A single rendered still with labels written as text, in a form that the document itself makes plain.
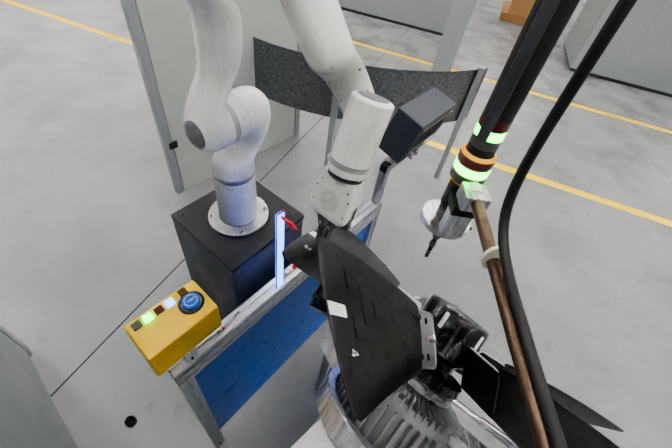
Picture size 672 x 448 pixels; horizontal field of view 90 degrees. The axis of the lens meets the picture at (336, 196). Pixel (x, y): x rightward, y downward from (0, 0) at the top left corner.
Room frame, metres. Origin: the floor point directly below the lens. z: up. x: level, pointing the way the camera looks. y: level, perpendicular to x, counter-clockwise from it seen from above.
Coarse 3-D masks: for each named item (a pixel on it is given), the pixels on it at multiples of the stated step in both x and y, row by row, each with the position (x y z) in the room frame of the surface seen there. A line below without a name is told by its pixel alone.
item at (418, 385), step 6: (414, 378) 0.22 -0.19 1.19; (414, 384) 0.21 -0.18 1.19; (420, 384) 0.22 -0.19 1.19; (420, 390) 0.21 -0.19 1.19; (426, 390) 0.21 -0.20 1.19; (432, 390) 0.22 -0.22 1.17; (426, 396) 0.20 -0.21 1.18; (432, 396) 0.20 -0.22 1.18; (438, 396) 0.21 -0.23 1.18; (438, 402) 0.20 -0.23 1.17; (444, 402) 0.20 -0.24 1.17; (450, 402) 0.21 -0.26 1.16
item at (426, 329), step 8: (424, 312) 0.30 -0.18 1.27; (424, 320) 0.29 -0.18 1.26; (432, 320) 0.30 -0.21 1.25; (424, 328) 0.28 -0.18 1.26; (432, 328) 0.29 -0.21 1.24; (424, 336) 0.27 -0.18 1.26; (424, 344) 0.25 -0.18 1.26; (432, 344) 0.27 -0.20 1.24; (424, 352) 0.24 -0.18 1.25; (432, 352) 0.25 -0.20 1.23; (424, 360) 0.23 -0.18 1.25; (432, 360) 0.24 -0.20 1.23; (424, 368) 0.22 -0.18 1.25; (432, 368) 0.23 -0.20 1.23
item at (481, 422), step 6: (456, 402) 0.22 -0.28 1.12; (462, 408) 0.21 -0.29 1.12; (468, 408) 0.21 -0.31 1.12; (468, 414) 0.21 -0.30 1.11; (474, 414) 0.21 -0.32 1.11; (474, 420) 0.20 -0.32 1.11; (480, 420) 0.20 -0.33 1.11; (486, 420) 0.20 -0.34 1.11; (480, 426) 0.19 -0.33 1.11; (486, 426) 0.19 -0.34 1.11; (492, 426) 0.19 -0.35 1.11; (492, 432) 0.18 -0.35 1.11; (498, 432) 0.19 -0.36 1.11; (498, 438) 0.18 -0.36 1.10; (504, 438) 0.18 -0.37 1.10; (504, 444) 0.17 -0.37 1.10; (510, 444) 0.17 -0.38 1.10
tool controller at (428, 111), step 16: (432, 96) 1.18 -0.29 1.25; (400, 112) 1.04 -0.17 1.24; (416, 112) 1.05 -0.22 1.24; (432, 112) 1.09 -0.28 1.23; (448, 112) 1.15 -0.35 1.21; (400, 128) 1.03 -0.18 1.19; (416, 128) 1.00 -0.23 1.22; (432, 128) 1.08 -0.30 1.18; (384, 144) 1.05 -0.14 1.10; (400, 144) 1.02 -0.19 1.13; (416, 144) 1.03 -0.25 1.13; (400, 160) 1.01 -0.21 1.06
